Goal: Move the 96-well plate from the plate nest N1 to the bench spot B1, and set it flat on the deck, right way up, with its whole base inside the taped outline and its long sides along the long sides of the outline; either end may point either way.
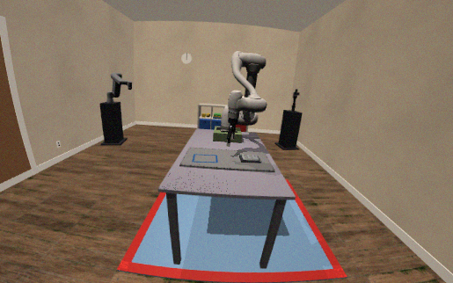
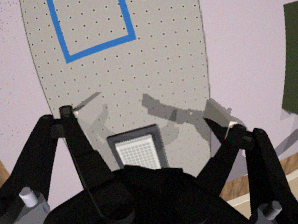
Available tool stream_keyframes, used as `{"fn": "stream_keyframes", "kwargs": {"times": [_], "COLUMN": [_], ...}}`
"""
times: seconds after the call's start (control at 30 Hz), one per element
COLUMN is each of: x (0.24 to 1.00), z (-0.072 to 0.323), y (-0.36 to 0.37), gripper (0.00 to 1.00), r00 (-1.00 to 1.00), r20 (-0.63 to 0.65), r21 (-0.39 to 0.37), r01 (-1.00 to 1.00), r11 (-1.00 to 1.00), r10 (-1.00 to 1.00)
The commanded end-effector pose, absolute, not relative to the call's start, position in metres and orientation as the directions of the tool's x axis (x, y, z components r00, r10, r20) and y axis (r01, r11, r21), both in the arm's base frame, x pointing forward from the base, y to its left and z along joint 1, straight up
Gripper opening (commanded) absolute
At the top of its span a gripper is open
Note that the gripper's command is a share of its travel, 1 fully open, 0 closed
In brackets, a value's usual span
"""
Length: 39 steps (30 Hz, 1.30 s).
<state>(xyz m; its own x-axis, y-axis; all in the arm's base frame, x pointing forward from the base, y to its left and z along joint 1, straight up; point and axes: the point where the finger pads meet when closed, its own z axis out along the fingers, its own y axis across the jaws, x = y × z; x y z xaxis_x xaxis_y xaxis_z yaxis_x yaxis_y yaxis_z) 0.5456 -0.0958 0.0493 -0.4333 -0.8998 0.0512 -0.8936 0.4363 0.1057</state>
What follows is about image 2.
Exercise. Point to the blue tape outline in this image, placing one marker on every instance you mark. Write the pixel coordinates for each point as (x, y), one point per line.
(131, 34)

